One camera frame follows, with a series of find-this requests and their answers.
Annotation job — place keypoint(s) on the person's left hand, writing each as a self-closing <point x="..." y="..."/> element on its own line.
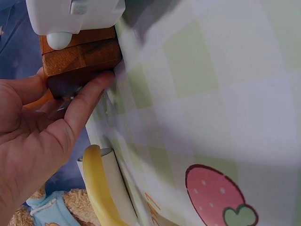
<point x="28" y="146"/>

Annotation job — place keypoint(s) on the brown wooden block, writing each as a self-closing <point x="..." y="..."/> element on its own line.
<point x="80" y="56"/>

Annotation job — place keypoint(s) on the brown teddy bear blue clothing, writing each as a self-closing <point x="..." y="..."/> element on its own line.
<point x="70" y="207"/>

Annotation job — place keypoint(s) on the white plastic appliance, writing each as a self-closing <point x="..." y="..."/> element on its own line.
<point x="70" y="16"/>

